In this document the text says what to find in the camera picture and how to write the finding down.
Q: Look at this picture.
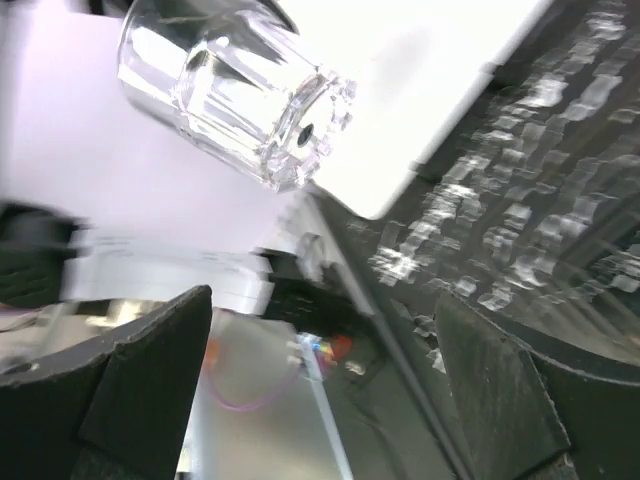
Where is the white board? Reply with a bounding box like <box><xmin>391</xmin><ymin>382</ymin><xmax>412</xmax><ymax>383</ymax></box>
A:
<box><xmin>280</xmin><ymin>0</ymin><xmax>549</xmax><ymax>219</ymax></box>

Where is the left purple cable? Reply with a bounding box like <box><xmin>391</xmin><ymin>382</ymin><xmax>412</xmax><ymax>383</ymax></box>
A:
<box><xmin>207</xmin><ymin>344</ymin><xmax>301</xmax><ymax>414</ymax></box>

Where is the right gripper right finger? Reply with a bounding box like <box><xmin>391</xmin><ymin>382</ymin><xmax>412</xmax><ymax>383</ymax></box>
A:
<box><xmin>435</xmin><ymin>294</ymin><xmax>639</xmax><ymax>479</ymax></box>

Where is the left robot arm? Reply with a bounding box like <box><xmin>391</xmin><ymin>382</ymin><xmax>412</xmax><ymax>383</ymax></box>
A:
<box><xmin>1</xmin><ymin>202</ymin><xmax>273</xmax><ymax>314</ymax></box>

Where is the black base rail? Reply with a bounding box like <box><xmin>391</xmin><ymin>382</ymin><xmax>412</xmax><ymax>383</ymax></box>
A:
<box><xmin>263</xmin><ymin>194</ymin><xmax>639</xmax><ymax>479</ymax></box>

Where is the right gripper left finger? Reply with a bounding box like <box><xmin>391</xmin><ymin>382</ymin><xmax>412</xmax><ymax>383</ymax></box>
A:
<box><xmin>1</xmin><ymin>286</ymin><xmax>212</xmax><ymax>479</ymax></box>

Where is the clear glass cup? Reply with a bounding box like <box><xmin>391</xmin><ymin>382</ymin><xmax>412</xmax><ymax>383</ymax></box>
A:
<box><xmin>117</xmin><ymin>1</ymin><xmax>356</xmax><ymax>191</ymax></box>

